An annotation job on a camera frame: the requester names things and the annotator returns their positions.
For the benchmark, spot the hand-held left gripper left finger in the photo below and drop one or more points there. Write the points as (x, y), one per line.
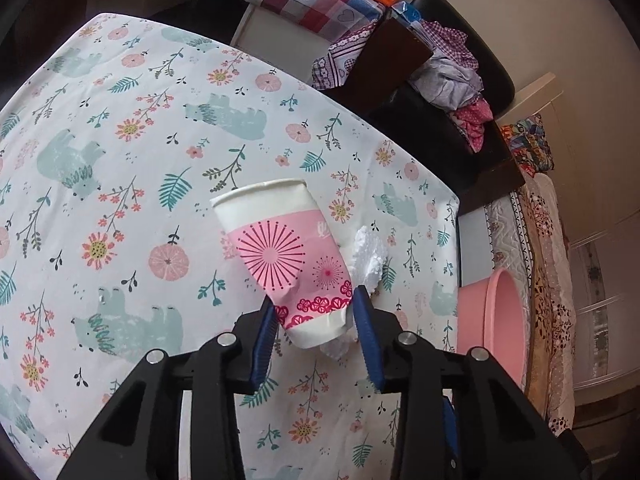
(262, 350)

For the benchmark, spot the purple checkered cloth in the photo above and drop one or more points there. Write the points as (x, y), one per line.
(445, 37)

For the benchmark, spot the pink polka dot garment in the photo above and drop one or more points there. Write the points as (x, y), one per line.
(472, 122)

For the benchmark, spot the bed with cream headboard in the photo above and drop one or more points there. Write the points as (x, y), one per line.
(505, 235)

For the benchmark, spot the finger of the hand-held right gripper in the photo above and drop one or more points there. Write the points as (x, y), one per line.
(450, 425)

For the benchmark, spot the pink plastic basin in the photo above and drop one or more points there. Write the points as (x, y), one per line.
(500, 310)

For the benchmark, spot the floral bear print tablecloth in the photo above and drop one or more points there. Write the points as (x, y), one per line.
(100, 110)

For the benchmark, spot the blue packet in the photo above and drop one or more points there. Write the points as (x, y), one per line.
(407, 12)

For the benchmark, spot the pink patterned paper cup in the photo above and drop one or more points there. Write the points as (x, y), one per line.
(280, 250)

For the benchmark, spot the purple patterned hanging cloth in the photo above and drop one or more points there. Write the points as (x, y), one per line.
(340, 60)

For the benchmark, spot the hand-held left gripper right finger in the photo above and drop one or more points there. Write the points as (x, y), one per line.
(367, 340)

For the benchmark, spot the brown leaf print blanket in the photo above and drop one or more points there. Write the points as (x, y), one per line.
(550, 285)

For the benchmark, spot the colourful printed pillow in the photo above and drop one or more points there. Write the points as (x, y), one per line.
(530, 145)

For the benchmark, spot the grey garment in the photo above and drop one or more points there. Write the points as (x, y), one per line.
(450, 80)

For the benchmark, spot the white tissue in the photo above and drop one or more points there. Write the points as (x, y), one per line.
(367, 255)

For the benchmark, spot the black leather armchair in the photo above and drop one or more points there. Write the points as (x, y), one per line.
(425, 130)

